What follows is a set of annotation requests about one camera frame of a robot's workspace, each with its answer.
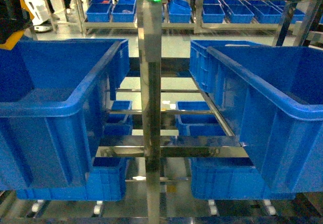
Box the lower blue bin right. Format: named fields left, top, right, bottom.
left=189, top=157, right=296, bottom=200

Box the steel shelf crossbar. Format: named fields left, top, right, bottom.
left=95, top=136, right=248, bottom=158

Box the lower blue bin left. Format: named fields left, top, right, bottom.
left=16, top=157, right=130, bottom=201

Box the large blue bin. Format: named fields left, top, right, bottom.
left=1, top=39, right=121, bottom=191
left=206, top=45, right=323, bottom=193

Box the large blue bin right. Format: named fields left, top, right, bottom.
left=206, top=45, right=323, bottom=193

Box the large blue bin left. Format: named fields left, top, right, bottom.
left=1, top=39, right=121, bottom=191

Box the stainless steel vertical post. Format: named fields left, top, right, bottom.
left=137, top=0, right=162, bottom=223

